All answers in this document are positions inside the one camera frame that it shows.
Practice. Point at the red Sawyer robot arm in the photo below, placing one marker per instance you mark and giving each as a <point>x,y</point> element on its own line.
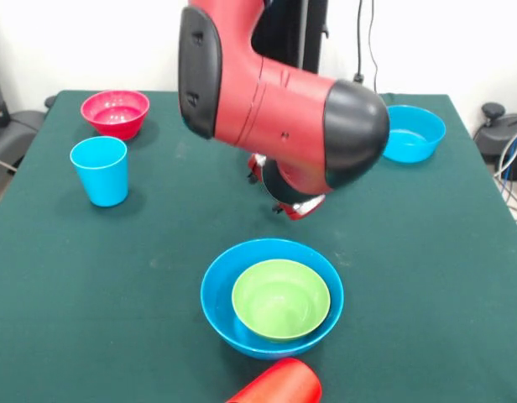
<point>275,105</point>

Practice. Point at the large blue bowl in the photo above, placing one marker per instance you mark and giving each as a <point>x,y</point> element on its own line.
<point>216,294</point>

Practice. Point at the small green bowl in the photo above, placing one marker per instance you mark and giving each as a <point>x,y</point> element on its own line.
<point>279,302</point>

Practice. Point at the small blue bowl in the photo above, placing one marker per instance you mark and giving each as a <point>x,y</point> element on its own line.
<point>418,134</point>

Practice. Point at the dark green tablecloth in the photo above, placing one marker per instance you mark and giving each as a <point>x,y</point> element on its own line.
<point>116,302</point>

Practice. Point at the black equipment base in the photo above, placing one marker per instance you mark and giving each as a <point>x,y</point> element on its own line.
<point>19,126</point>
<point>493,134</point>

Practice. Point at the red cup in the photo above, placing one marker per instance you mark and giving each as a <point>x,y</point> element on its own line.
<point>283,382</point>

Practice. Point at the small pinkish red bowl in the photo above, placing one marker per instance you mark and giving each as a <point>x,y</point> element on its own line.
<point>116,113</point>

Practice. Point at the blue cup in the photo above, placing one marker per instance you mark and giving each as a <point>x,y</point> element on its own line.
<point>101,176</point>

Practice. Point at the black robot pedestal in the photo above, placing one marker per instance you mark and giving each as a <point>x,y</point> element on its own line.
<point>292,33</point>

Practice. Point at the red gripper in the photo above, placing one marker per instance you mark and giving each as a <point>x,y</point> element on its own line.
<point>296,215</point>

